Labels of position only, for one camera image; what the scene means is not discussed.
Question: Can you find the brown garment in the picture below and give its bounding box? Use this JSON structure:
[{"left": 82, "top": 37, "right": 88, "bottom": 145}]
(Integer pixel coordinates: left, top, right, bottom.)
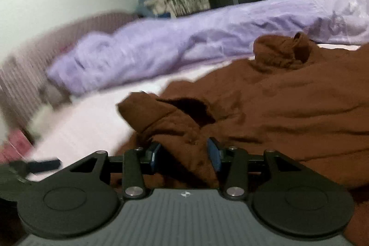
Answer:
[{"left": 111, "top": 32, "right": 369, "bottom": 246}]

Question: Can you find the purple duvet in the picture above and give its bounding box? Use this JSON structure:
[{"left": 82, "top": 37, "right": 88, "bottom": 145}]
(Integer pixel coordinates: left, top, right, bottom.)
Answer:
[{"left": 46, "top": 0, "right": 369, "bottom": 95}]

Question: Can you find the pink printed blanket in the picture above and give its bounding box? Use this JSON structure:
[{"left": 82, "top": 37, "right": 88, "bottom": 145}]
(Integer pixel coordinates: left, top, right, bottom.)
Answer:
[{"left": 29, "top": 43, "right": 369, "bottom": 181}]

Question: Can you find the floral cushion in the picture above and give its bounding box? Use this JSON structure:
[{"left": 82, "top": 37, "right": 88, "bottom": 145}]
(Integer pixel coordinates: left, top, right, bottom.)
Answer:
[{"left": 144, "top": 0, "right": 175, "bottom": 18}]

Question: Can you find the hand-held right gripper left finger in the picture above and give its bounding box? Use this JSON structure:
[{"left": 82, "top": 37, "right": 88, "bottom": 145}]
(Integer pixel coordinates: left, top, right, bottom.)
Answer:
[{"left": 69, "top": 142, "right": 162, "bottom": 199}]

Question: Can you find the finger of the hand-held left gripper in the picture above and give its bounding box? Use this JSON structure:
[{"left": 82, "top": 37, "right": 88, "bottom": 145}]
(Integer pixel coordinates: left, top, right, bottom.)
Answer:
[{"left": 26, "top": 159, "right": 62, "bottom": 173}]

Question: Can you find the red cloth beside bed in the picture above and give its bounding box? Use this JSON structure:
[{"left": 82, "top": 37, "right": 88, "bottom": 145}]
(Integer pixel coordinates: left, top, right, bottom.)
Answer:
[{"left": 0, "top": 131, "right": 33, "bottom": 163}]

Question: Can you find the pink quilted headboard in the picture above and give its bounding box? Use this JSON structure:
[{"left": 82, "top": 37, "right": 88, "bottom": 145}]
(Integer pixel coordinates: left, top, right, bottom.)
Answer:
[{"left": 0, "top": 11, "right": 140, "bottom": 145}]

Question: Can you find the blue plush toy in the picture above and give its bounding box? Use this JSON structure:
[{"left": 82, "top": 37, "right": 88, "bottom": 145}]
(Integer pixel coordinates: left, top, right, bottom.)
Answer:
[{"left": 135, "top": 0, "right": 153, "bottom": 15}]

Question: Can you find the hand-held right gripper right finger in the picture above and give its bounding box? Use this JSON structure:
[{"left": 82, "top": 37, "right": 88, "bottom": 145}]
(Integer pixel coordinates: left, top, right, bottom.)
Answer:
[{"left": 207, "top": 137, "right": 302, "bottom": 201}]

